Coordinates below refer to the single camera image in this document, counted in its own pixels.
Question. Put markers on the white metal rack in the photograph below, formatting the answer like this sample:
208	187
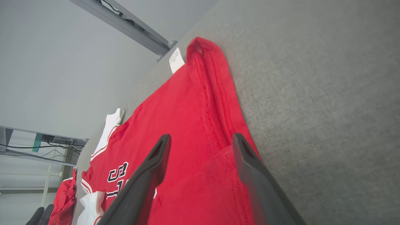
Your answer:
47	181

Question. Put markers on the teal box on shelf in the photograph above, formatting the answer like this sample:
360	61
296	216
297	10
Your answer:
37	142

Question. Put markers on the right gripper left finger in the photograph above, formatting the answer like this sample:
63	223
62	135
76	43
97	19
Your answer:
137	197

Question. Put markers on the grey metal shelf frame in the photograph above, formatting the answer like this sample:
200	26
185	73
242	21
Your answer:
31	157

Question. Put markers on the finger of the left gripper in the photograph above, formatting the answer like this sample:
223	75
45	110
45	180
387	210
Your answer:
47	215
35	218

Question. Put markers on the grey double partition post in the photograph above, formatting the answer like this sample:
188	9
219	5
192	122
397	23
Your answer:
137	32

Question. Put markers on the black electronic device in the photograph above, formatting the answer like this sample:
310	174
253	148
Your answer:
59	139

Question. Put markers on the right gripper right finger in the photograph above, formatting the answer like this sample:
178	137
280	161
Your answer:
268	200

